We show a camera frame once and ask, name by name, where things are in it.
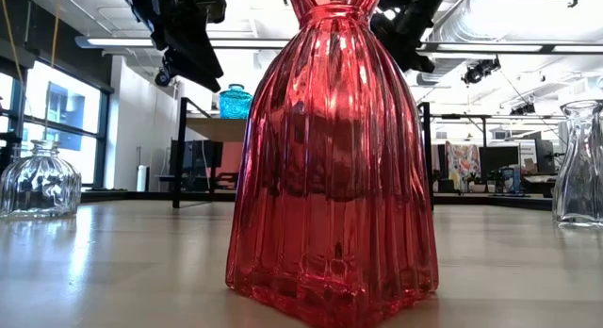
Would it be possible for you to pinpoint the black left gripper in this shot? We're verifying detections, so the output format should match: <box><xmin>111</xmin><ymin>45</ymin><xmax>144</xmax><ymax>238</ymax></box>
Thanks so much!
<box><xmin>117</xmin><ymin>0</ymin><xmax>227</xmax><ymax>94</ymax></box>

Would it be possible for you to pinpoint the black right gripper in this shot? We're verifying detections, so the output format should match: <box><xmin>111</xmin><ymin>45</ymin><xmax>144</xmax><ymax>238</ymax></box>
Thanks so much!
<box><xmin>369</xmin><ymin>0</ymin><xmax>459</xmax><ymax>74</ymax></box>

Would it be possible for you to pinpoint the blue squat embossed glass vase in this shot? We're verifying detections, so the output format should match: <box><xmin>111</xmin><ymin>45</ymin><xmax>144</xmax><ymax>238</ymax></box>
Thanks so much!
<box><xmin>219</xmin><ymin>83</ymin><xmax>254</xmax><ymax>121</ymax></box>

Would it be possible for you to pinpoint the large red ribbed glass vase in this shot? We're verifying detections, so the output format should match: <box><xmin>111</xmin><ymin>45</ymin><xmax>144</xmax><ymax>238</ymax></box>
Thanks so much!
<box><xmin>224</xmin><ymin>0</ymin><xmax>440</xmax><ymax>328</ymax></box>

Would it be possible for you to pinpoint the clear squat ribbed glass vase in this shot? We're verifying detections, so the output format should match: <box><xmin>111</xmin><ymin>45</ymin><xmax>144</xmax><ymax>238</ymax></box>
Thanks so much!
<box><xmin>0</xmin><ymin>139</ymin><xmax>83</xmax><ymax>221</ymax></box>

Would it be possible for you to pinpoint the clear tall twisted glass vase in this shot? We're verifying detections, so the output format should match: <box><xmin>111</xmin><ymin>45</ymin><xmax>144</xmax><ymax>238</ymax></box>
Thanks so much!
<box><xmin>551</xmin><ymin>99</ymin><xmax>603</xmax><ymax>228</ymax></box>

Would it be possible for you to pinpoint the black ceiling track spotlight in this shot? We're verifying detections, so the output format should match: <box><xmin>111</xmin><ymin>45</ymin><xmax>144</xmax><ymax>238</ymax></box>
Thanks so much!
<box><xmin>461</xmin><ymin>57</ymin><xmax>502</xmax><ymax>86</ymax></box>

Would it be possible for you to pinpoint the dark monitor screen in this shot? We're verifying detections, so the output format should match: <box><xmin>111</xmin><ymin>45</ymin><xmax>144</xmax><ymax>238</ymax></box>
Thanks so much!
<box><xmin>168</xmin><ymin>139</ymin><xmax>224</xmax><ymax>178</ymax></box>

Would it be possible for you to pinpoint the white cylinder bin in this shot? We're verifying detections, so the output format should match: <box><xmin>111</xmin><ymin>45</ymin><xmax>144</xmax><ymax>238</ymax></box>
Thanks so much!
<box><xmin>136</xmin><ymin>164</ymin><xmax>151</xmax><ymax>193</ymax></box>

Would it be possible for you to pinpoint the colourful patterned cloth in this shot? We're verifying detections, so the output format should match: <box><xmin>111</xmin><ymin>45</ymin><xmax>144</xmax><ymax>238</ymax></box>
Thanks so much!
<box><xmin>445</xmin><ymin>140</ymin><xmax>481</xmax><ymax>193</ymax></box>

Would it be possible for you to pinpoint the small black ceiling spotlight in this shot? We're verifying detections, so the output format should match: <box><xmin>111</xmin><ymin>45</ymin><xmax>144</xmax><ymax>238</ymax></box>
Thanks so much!
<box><xmin>510</xmin><ymin>101</ymin><xmax>537</xmax><ymax>116</ymax></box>

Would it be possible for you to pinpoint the black computer monitor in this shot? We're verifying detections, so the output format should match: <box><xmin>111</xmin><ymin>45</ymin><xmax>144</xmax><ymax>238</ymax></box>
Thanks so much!
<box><xmin>479</xmin><ymin>145</ymin><xmax>521</xmax><ymax>176</ymax></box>

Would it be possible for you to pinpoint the blue box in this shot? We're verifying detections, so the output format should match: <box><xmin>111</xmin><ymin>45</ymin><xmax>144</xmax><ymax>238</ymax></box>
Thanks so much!
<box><xmin>499</xmin><ymin>165</ymin><xmax>522</xmax><ymax>195</ymax></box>

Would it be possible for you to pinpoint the silver ventilation duct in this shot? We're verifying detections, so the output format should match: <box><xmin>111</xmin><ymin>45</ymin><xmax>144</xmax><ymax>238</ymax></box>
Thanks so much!
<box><xmin>399</xmin><ymin>0</ymin><xmax>524</xmax><ymax>87</ymax></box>

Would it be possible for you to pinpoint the dark window frame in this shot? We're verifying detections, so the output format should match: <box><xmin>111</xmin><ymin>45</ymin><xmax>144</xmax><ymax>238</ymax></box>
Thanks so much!
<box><xmin>0</xmin><ymin>54</ymin><xmax>114</xmax><ymax>190</ymax></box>

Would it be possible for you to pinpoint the black table edge rail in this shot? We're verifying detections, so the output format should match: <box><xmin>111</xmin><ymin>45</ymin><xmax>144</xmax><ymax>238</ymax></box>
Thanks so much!
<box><xmin>79</xmin><ymin>189</ymin><xmax>555</xmax><ymax>211</ymax></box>

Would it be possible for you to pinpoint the yellow hanging cord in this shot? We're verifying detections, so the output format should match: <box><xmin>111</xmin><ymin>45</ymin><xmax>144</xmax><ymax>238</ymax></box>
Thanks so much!
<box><xmin>44</xmin><ymin>0</ymin><xmax>61</xmax><ymax>131</ymax></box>

